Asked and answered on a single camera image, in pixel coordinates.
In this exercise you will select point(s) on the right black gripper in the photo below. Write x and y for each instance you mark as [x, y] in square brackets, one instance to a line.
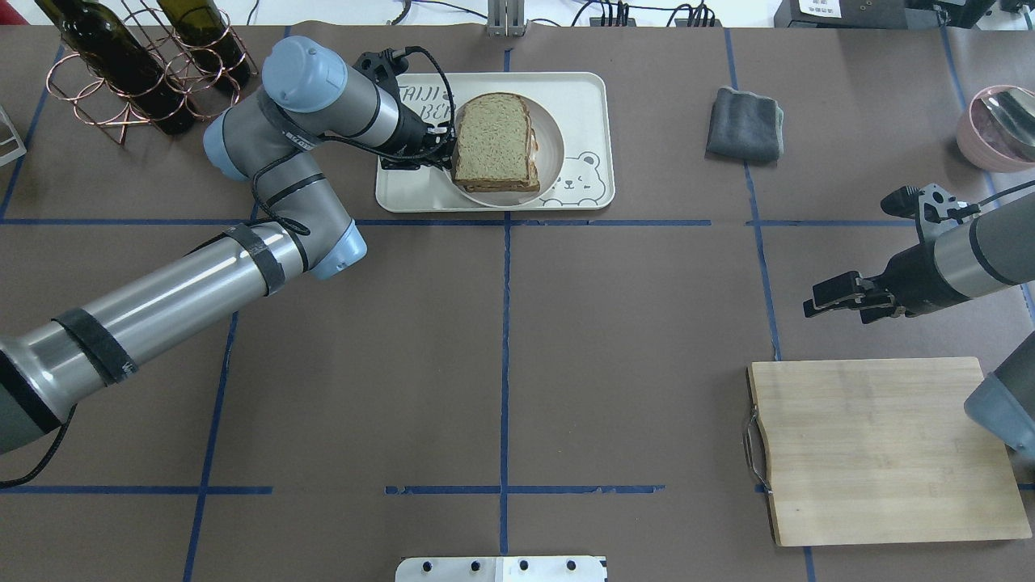
[914, 283]

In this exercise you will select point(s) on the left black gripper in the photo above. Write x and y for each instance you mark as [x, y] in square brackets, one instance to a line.
[415, 131]

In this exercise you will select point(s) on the bread slice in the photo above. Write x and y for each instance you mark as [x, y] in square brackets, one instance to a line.
[495, 146]

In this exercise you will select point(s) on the white round plate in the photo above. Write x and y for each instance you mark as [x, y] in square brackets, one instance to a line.
[547, 155]

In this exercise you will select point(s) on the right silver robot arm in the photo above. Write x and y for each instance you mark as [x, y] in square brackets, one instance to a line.
[963, 253]

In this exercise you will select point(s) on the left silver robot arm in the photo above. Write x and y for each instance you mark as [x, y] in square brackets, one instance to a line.
[308, 97]

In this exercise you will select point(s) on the cream bear tray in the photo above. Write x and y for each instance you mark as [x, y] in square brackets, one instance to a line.
[576, 100]

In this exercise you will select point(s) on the wooden cutting board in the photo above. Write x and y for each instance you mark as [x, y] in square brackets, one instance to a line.
[859, 452]

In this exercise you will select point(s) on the pink bowl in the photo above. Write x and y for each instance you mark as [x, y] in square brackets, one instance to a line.
[983, 141]

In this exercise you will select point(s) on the grey folded cloth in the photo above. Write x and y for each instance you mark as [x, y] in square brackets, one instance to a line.
[746, 126]

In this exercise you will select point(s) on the metal scoop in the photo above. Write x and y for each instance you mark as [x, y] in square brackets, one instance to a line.
[1012, 110]

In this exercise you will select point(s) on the dark wine bottle right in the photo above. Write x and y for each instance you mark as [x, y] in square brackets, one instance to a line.
[201, 27]

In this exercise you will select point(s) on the dark wine bottle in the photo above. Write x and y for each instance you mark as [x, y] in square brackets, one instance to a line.
[108, 47]
[201, 27]

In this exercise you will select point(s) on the black computer box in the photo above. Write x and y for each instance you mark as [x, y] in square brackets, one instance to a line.
[890, 15]

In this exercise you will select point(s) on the dark wine bottle left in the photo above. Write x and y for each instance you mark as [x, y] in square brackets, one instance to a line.
[108, 47]

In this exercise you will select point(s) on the white dish rack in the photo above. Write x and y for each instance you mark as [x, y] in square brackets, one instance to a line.
[12, 146]

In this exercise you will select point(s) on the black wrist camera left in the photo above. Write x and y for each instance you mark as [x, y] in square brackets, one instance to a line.
[383, 68]

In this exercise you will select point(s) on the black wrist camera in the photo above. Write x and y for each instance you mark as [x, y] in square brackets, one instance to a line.
[383, 68]
[929, 207]

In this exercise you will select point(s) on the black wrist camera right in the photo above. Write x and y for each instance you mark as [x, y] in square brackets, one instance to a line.
[929, 207]

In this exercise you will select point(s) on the aluminium frame post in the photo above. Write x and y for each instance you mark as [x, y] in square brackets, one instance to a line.
[506, 18]

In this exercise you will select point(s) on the copper wire bottle rack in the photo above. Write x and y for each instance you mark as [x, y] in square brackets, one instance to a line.
[96, 104]

